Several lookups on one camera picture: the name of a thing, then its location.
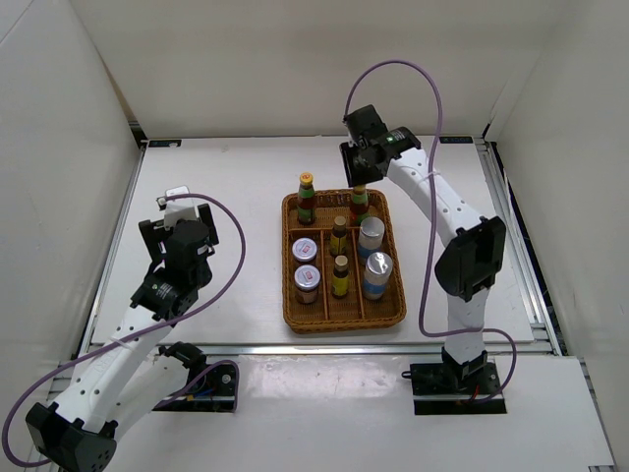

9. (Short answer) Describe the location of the silver-top shaker bottle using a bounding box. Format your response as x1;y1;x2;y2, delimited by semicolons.
357;216;385;265
362;252;394;300

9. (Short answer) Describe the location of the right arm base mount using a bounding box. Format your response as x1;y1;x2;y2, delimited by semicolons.
401;362;507;416

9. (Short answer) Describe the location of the purple cable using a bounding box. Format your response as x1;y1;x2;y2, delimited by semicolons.
341;59;518;404
0;193;247;466

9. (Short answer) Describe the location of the woven wicker basket tray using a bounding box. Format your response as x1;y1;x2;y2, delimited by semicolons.
281;189;407;334

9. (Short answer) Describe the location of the green sauce bottle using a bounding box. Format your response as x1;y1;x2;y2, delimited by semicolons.
350;185;370;226
297;172;316;225

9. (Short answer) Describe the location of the white-lid jar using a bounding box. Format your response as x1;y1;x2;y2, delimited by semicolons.
294;265;321;305
291;237;318;269

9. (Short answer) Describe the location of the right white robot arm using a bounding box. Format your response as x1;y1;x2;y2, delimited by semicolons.
340;105;506;393

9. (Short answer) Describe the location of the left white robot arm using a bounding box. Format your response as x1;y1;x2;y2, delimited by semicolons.
26;198;218;471

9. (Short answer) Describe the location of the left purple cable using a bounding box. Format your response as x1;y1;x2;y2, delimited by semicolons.
0;193;247;466

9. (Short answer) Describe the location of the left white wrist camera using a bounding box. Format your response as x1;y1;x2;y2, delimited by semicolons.
156;186;198;230

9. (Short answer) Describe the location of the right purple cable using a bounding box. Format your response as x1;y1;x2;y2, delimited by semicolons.
341;59;518;404

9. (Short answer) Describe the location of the small yellow bottle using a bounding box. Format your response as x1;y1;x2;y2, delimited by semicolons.
331;255;349;298
330;215;347;257

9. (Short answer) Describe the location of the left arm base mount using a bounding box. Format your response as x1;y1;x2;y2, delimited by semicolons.
153;342;240;413

